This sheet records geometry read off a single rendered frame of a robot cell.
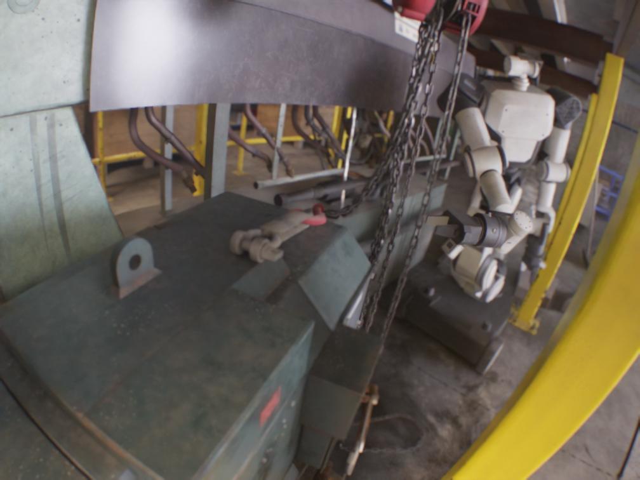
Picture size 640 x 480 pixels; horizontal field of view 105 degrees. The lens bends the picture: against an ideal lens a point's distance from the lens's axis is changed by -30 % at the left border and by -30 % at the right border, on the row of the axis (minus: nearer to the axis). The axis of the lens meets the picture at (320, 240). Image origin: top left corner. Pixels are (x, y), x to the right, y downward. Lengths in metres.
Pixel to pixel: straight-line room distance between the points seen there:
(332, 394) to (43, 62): 0.80
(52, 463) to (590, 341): 0.55
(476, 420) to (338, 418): 1.12
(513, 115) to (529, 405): 0.95
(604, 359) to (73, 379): 0.56
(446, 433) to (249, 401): 1.24
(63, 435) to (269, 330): 0.24
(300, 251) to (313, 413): 0.27
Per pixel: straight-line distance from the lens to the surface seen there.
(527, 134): 1.29
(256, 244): 0.47
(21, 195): 0.85
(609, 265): 0.41
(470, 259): 1.52
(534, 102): 1.28
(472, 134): 1.15
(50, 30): 0.82
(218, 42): 0.91
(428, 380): 1.66
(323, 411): 0.54
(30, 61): 0.81
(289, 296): 0.49
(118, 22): 0.80
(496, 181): 1.07
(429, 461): 1.40
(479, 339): 1.70
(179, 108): 3.99
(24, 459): 0.37
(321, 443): 0.68
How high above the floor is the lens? 1.13
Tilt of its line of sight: 27 degrees down
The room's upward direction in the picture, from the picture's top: 10 degrees clockwise
